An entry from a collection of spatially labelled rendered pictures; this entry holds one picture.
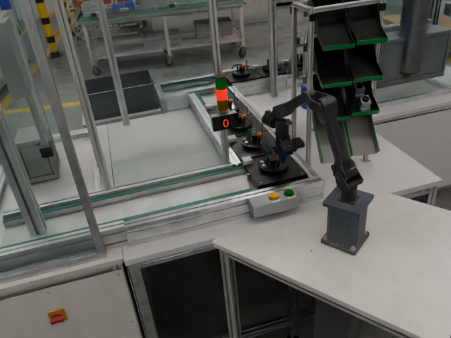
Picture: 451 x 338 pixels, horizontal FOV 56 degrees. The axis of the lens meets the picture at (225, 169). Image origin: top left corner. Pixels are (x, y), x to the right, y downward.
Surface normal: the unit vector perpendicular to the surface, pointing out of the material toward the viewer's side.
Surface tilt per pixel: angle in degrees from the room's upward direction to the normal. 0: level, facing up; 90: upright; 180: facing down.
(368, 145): 45
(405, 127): 90
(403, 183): 0
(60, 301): 90
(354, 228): 90
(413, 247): 0
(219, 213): 90
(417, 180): 0
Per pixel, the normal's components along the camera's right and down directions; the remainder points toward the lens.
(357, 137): 0.02, -0.25
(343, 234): -0.60, 0.45
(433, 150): 0.28, 0.47
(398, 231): -0.08, -0.85
